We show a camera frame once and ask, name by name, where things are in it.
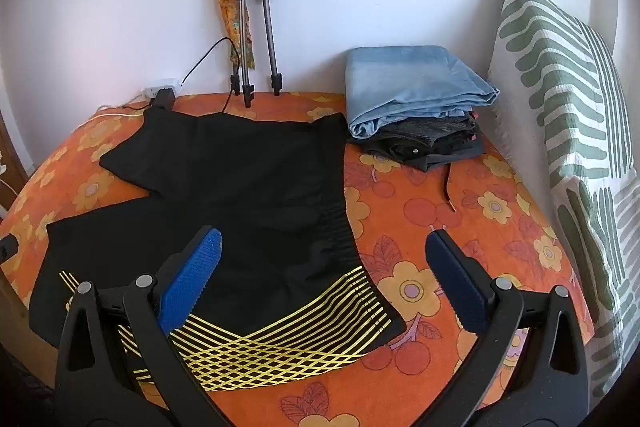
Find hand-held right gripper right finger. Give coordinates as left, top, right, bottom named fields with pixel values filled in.
left=425, top=229, right=589, bottom=427

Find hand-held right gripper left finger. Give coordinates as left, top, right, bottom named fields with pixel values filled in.
left=54, top=227, right=236, bottom=427

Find black pants with yellow stripes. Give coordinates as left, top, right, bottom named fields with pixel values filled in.
left=28, top=111, right=407, bottom=392

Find orange floral bed sheet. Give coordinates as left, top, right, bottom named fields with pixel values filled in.
left=0, top=91, right=596, bottom=427

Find green striped white pillow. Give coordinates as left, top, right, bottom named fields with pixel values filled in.
left=487, top=0, right=640, bottom=400

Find white power strip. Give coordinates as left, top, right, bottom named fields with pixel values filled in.
left=143, top=78, right=183, bottom=98

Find folded light blue jeans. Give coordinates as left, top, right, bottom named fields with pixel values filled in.
left=345, top=45, right=501, bottom=139

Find grey metal tripod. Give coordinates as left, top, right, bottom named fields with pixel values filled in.
left=230, top=0, right=282, bottom=108

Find folded dark pants with drawstring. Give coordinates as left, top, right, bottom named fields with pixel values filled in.
left=361, top=109, right=485, bottom=213

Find white cable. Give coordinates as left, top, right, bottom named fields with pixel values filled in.
left=75, top=93, right=149, bottom=134

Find black cable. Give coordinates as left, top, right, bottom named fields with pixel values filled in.
left=122, top=37, right=240, bottom=113

